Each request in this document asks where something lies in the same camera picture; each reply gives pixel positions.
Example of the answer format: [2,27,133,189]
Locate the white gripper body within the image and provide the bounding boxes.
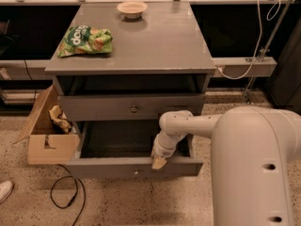
[151,131,180,158]

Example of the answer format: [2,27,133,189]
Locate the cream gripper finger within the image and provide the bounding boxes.
[151,156,166,170]

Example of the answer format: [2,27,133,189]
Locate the grey drawer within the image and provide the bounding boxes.
[58,94,204,121]
[66,120,202,179]

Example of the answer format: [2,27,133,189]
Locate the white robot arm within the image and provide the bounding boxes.
[151,106,301,226]

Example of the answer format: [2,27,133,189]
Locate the grey top drawer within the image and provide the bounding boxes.
[58,94,204,121]

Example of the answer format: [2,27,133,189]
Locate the grey drawer cabinet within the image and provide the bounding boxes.
[44,1,216,124]

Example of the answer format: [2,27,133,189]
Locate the open cardboard box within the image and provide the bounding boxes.
[16,86,80,165]

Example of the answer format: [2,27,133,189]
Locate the crumpled paper in box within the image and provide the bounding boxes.
[49,105,71,134]

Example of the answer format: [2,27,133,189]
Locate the green chip bag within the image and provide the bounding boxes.
[57,25,113,57]

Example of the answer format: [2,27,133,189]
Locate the white paper bowl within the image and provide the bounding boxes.
[117,1,148,19]

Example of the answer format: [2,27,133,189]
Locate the white shoe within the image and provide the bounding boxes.
[0,181,13,204]

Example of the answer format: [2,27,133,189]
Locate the metal pole stand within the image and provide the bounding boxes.
[243,0,295,105]

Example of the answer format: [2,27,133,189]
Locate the black floor cable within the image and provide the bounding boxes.
[50,163,87,226]

